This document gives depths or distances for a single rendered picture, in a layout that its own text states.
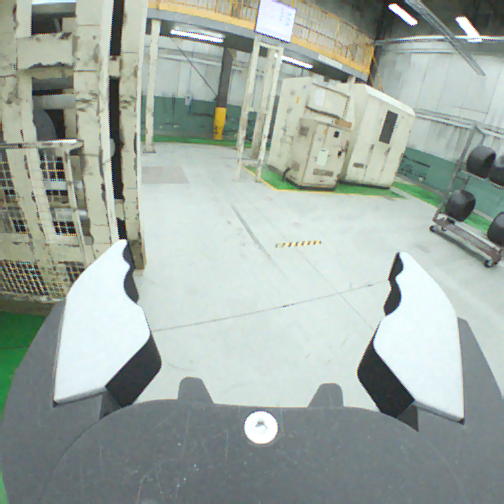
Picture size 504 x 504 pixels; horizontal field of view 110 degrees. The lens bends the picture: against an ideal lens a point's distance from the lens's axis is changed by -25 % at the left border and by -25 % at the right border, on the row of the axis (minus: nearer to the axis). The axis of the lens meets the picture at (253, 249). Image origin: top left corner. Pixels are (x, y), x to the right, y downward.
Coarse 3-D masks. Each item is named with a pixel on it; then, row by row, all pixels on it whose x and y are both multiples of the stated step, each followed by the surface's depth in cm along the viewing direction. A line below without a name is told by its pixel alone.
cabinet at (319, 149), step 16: (304, 128) 387; (320, 128) 368; (336, 128) 380; (304, 144) 393; (320, 144) 386; (336, 144) 398; (304, 160) 399; (320, 160) 403; (336, 160) 417; (288, 176) 448; (304, 176) 409; (320, 176) 423; (336, 176) 438
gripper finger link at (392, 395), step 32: (416, 288) 8; (384, 320) 7; (416, 320) 6; (448, 320) 6; (384, 352) 6; (416, 352) 6; (448, 352) 5; (384, 384) 5; (416, 384) 5; (448, 384) 5; (448, 416) 4
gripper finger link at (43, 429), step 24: (48, 336) 5; (24, 360) 5; (48, 360) 5; (24, 384) 4; (48, 384) 4; (24, 408) 4; (48, 408) 4; (72, 408) 4; (96, 408) 4; (0, 432) 3; (24, 432) 3; (48, 432) 3; (72, 432) 4; (0, 456) 3; (24, 456) 3; (48, 456) 3; (24, 480) 3
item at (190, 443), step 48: (192, 384) 5; (336, 384) 5; (96, 432) 3; (144, 432) 4; (192, 432) 4; (240, 432) 4; (288, 432) 4; (336, 432) 4; (384, 432) 4; (48, 480) 2; (96, 480) 3; (144, 480) 3; (192, 480) 3; (240, 480) 3; (288, 480) 3; (336, 480) 3; (384, 480) 3; (432, 480) 3
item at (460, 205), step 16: (480, 144) 306; (480, 160) 276; (496, 160) 256; (480, 176) 292; (496, 176) 259; (448, 192) 331; (464, 192) 316; (448, 208) 335; (464, 208) 351; (432, 224) 365; (448, 224) 362; (496, 224) 264; (480, 240) 326; (496, 240) 269; (496, 256) 268
